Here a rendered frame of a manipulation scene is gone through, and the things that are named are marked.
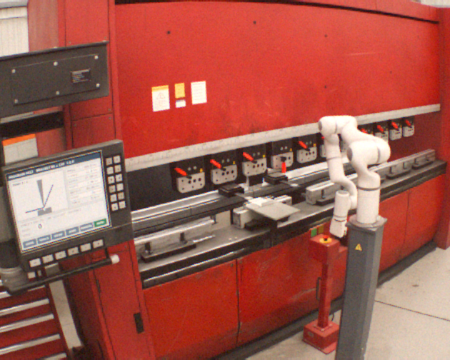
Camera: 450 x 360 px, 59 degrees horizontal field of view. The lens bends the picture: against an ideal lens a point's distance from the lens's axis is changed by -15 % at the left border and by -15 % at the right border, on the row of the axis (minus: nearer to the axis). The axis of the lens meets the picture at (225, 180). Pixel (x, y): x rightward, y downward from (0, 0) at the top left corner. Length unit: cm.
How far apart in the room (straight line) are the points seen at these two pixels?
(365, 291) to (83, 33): 186
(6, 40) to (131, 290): 468
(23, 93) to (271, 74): 153
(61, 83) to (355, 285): 177
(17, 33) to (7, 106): 488
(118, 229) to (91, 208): 13
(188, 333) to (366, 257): 104
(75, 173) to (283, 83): 147
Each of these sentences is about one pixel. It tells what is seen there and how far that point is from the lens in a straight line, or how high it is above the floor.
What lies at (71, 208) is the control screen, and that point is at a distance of 150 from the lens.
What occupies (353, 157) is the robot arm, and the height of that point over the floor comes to 136.
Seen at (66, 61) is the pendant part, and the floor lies 189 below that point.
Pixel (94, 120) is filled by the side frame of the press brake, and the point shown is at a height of 164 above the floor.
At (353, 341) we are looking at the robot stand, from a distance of 264.
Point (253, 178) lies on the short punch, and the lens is 258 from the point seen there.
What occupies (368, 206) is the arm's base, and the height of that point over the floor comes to 111.
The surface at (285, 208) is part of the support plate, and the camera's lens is 251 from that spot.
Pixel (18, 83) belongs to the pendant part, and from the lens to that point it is 141.
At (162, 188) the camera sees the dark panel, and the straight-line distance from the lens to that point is 288.
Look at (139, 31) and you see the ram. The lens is 212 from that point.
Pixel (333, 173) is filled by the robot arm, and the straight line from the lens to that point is 261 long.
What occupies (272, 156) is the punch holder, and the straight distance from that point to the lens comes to 260.
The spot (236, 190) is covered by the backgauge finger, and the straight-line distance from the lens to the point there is 278.
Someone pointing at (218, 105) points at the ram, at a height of 158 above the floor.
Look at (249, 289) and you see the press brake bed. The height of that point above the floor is 54.
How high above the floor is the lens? 189
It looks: 17 degrees down
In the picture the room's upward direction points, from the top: 3 degrees counter-clockwise
